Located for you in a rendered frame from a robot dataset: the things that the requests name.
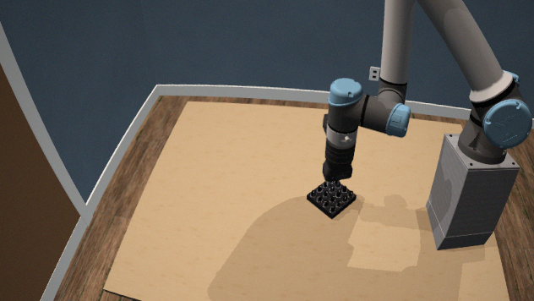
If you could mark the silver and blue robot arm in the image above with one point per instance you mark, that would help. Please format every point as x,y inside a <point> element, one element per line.
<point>495,96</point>

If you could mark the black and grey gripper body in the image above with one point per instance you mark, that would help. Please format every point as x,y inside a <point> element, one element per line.
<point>339,152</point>

